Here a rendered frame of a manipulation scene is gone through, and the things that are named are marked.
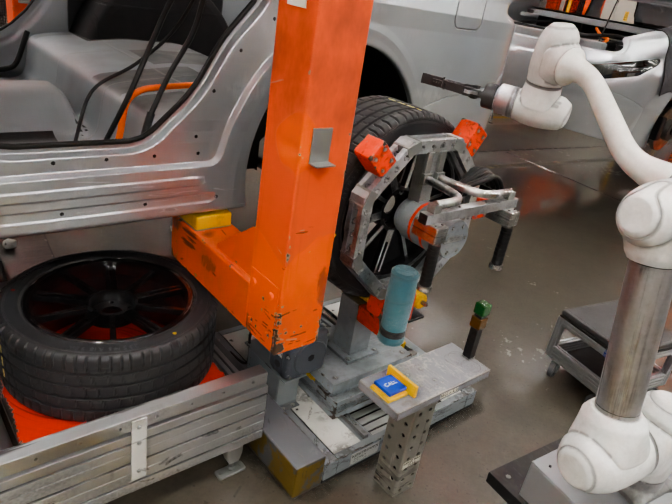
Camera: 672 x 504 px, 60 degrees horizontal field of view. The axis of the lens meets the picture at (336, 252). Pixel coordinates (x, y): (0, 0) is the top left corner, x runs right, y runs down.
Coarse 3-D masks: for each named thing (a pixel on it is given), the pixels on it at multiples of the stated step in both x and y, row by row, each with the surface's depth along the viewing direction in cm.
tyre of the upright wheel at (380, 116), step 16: (368, 96) 192; (384, 96) 196; (368, 112) 181; (384, 112) 180; (400, 112) 179; (416, 112) 180; (432, 112) 186; (352, 128) 178; (368, 128) 175; (384, 128) 173; (400, 128) 177; (416, 128) 181; (432, 128) 186; (448, 128) 191; (352, 144) 173; (352, 160) 171; (352, 176) 172; (336, 224) 177; (336, 240) 180; (336, 256) 183; (336, 272) 187; (352, 288) 195
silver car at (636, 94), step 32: (512, 0) 515; (640, 0) 450; (608, 32) 495; (640, 32) 454; (512, 64) 415; (608, 64) 378; (640, 64) 375; (576, 96) 390; (640, 96) 381; (576, 128) 401; (640, 128) 393
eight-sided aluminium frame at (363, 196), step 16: (400, 144) 172; (416, 144) 171; (432, 144) 176; (448, 144) 181; (464, 144) 185; (400, 160) 170; (464, 160) 190; (368, 176) 171; (384, 176) 169; (352, 192) 171; (368, 192) 168; (352, 208) 172; (368, 208) 170; (352, 224) 175; (368, 224) 174; (352, 240) 175; (352, 256) 176; (352, 272) 185; (368, 272) 183; (368, 288) 189; (384, 288) 192
